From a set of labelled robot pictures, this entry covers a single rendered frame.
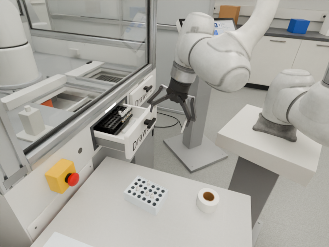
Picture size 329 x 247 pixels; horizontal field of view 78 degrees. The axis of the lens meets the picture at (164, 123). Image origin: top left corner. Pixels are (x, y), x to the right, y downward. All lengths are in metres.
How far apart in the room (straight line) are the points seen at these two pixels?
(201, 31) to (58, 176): 0.57
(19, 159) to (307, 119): 0.88
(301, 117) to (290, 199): 1.22
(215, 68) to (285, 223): 1.49
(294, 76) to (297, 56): 2.82
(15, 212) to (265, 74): 3.60
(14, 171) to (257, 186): 1.03
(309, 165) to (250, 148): 0.21
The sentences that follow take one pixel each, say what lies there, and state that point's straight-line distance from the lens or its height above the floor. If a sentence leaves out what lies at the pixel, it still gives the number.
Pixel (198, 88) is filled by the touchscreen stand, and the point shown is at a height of 0.69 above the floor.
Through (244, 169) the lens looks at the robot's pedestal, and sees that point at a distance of 1.17.
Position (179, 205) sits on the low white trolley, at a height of 0.76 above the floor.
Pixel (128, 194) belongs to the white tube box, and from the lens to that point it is 0.71.
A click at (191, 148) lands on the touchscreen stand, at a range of 2.08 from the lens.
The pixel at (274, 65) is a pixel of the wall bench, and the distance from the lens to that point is 3.76.
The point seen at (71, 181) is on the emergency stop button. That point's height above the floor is 0.88.
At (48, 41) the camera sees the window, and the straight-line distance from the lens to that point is 0.63.
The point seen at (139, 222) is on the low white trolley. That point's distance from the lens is 0.70.
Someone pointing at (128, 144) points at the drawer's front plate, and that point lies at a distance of 0.74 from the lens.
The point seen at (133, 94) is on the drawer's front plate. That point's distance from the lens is 1.02.
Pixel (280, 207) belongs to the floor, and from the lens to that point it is 1.92.
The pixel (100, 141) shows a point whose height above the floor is 0.86.
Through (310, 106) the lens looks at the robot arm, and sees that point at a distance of 0.85.
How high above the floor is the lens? 1.36
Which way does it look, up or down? 33 degrees down
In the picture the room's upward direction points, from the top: 3 degrees clockwise
